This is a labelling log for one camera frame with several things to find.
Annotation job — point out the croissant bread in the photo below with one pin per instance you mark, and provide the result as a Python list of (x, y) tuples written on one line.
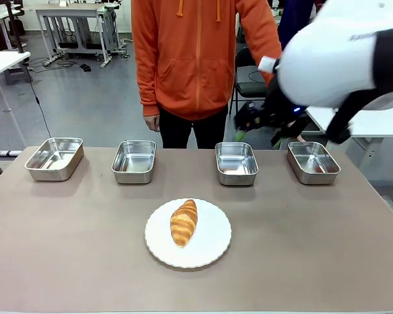
[(183, 223)]

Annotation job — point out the white scalloped plate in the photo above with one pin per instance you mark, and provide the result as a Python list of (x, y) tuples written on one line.
[(213, 235)]

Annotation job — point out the person's left hand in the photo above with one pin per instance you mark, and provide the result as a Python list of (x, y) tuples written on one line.
[(301, 139)]

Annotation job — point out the person's left forearm orange sleeve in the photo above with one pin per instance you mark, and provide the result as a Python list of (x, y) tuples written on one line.
[(265, 42)]

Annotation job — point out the white side table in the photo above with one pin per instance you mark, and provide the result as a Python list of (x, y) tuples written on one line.
[(376, 122)]

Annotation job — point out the person's right hand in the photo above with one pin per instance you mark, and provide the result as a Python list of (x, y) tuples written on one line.
[(151, 122)]

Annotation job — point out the steel rectangular container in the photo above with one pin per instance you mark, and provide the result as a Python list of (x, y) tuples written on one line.
[(54, 158), (236, 163), (134, 161), (312, 162)]

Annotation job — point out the black trousers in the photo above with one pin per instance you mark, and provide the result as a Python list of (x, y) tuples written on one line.
[(193, 131)]

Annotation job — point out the orange hoodie torso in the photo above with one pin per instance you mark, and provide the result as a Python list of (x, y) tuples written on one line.
[(196, 55)]

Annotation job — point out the grey workbench table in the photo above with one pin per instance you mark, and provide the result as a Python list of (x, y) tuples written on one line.
[(75, 26)]

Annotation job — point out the white desk with leg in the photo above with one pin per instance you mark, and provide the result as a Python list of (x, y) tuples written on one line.
[(3, 63)]

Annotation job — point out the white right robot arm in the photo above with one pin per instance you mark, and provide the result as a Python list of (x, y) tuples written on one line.
[(327, 62)]

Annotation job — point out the bystander in dark blue clothes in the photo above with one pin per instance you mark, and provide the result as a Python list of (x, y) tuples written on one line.
[(293, 19)]

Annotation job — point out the person's right forearm orange sleeve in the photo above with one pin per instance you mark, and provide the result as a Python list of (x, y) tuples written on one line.
[(147, 88)]

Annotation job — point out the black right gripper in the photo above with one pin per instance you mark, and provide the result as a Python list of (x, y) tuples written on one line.
[(278, 104)]

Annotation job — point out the black office chair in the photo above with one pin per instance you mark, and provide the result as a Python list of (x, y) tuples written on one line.
[(247, 78)]

